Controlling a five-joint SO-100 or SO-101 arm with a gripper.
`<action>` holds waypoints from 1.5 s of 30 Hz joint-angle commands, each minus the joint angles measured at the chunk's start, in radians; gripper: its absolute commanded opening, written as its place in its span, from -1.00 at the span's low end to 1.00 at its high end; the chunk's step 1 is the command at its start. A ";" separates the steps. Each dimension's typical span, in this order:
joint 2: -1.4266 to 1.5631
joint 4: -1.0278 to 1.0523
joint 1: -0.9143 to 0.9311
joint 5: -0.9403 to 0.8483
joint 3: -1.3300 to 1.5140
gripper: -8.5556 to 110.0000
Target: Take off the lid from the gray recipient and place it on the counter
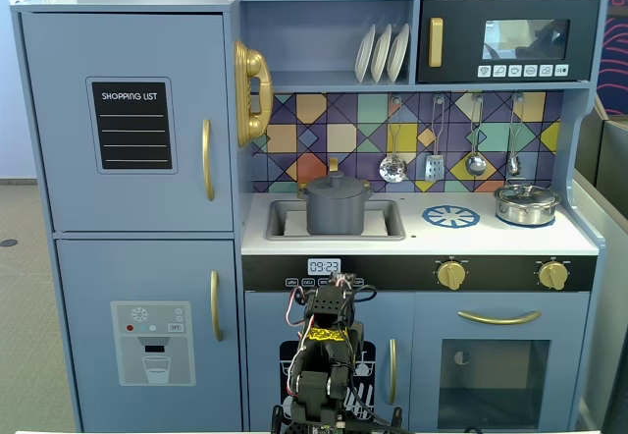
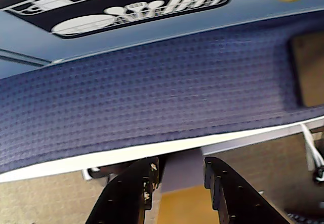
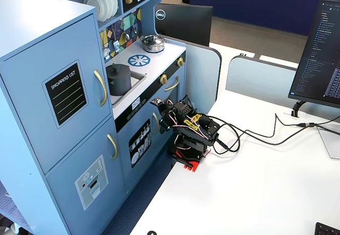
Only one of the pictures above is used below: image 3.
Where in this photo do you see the red table clamp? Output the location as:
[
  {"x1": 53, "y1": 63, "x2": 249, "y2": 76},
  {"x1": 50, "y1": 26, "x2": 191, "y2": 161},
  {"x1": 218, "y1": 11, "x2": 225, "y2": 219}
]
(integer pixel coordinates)
[{"x1": 169, "y1": 142, "x2": 213, "y2": 173}]

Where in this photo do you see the gray monitor stand base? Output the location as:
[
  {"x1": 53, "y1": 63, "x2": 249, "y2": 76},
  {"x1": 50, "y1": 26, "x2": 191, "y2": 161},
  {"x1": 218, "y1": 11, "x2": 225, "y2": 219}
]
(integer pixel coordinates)
[{"x1": 317, "y1": 124, "x2": 340, "y2": 160}]

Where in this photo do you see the gold freezer door handle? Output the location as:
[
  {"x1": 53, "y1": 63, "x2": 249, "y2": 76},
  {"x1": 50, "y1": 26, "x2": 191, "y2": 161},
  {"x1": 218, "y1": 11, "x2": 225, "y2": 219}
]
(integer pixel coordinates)
[{"x1": 107, "y1": 133, "x2": 119, "y2": 160}]

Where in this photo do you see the blue-gray long desk divider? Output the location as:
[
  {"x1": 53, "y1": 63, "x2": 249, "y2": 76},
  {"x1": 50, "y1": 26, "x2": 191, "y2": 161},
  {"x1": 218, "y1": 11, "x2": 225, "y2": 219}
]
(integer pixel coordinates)
[{"x1": 225, "y1": 55, "x2": 340, "y2": 123}]

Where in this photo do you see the gold oven handle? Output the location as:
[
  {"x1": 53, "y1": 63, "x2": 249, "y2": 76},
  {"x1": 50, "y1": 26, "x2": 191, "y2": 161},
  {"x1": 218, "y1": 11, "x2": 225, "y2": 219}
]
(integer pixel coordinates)
[{"x1": 164, "y1": 75, "x2": 181, "y2": 92}]

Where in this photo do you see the black keyboard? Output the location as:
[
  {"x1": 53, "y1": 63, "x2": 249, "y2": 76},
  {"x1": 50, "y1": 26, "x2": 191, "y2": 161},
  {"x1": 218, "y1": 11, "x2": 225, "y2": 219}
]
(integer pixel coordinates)
[{"x1": 314, "y1": 222, "x2": 340, "y2": 235}]

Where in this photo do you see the black Dell monitor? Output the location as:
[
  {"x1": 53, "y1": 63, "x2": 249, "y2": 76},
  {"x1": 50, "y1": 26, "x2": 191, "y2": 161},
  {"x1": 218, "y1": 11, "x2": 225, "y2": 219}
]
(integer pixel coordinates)
[{"x1": 154, "y1": 3, "x2": 214, "y2": 47}]

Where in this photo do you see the hanging toy whisk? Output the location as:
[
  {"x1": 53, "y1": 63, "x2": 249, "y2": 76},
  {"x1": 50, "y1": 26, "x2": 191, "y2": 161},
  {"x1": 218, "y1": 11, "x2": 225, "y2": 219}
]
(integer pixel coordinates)
[{"x1": 102, "y1": 31, "x2": 111, "y2": 60}]

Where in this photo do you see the hanging toy ladle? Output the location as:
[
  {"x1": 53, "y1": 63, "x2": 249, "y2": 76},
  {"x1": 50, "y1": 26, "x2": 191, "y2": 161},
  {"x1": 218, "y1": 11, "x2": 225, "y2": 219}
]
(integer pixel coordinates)
[{"x1": 122, "y1": 16, "x2": 131, "y2": 41}]

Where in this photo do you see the blue toy kitchen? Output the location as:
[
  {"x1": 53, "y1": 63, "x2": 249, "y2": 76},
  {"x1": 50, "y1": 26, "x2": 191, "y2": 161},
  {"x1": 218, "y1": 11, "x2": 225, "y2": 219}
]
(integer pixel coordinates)
[{"x1": 0, "y1": 0, "x2": 187, "y2": 235}]

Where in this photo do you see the gray pot lid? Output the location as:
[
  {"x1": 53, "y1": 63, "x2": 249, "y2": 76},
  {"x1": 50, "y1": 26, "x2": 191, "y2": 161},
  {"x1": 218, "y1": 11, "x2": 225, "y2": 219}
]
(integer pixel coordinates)
[{"x1": 106, "y1": 63, "x2": 132, "y2": 79}]

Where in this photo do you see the black cable with inline connector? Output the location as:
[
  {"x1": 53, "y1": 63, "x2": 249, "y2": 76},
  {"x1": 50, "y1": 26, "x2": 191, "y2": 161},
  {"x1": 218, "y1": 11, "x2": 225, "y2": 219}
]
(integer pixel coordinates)
[{"x1": 207, "y1": 112, "x2": 340, "y2": 139}]

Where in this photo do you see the black monitor with lit screen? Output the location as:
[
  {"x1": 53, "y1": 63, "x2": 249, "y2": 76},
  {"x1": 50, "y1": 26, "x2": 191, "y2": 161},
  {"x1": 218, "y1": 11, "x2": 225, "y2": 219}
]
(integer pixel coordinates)
[{"x1": 288, "y1": 0, "x2": 340, "y2": 110}]

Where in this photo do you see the hanging toy spoon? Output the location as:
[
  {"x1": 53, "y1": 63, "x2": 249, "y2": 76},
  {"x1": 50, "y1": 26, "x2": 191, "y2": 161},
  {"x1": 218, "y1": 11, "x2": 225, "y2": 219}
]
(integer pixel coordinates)
[{"x1": 131, "y1": 11, "x2": 139, "y2": 36}]

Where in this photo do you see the blue-gray rounded desk divider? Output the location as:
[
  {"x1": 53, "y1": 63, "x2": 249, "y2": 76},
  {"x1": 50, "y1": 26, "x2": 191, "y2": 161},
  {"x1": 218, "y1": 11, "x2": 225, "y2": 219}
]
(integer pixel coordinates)
[{"x1": 161, "y1": 36, "x2": 223, "y2": 115}]

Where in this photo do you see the silver pot with lid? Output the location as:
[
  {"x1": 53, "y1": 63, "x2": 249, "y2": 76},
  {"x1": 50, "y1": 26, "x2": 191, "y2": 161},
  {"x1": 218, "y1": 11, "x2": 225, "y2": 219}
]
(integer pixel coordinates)
[{"x1": 140, "y1": 35, "x2": 166, "y2": 54}]

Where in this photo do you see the black looped cable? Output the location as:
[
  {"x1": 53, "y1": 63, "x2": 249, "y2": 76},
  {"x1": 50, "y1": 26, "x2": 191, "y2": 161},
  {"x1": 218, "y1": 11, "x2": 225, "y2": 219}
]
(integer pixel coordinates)
[{"x1": 211, "y1": 122, "x2": 340, "y2": 156}]

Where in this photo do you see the gray pot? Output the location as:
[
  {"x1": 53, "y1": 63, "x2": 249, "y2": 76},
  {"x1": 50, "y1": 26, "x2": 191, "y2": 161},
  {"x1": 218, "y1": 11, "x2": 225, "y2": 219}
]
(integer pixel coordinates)
[{"x1": 106, "y1": 71, "x2": 132, "y2": 97}]

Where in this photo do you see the gold dishwasher handle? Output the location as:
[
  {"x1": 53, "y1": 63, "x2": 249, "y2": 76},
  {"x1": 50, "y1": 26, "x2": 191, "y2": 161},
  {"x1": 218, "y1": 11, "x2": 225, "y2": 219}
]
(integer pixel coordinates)
[{"x1": 152, "y1": 112, "x2": 160, "y2": 135}]

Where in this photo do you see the hanging toy spatula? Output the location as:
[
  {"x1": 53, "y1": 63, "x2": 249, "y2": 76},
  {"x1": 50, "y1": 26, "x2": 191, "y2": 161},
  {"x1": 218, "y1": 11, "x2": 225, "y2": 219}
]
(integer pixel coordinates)
[{"x1": 112, "y1": 23, "x2": 121, "y2": 52}]

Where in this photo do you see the gold fridge door handle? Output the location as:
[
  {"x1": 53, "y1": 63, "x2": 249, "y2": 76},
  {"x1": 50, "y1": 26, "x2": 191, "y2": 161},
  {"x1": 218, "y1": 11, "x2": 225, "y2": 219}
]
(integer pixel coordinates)
[{"x1": 93, "y1": 69, "x2": 108, "y2": 107}]

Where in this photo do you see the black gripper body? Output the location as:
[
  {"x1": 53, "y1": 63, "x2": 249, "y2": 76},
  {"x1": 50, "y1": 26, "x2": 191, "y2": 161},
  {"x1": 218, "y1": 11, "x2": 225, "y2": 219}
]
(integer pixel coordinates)
[{"x1": 158, "y1": 104, "x2": 177, "y2": 129}]

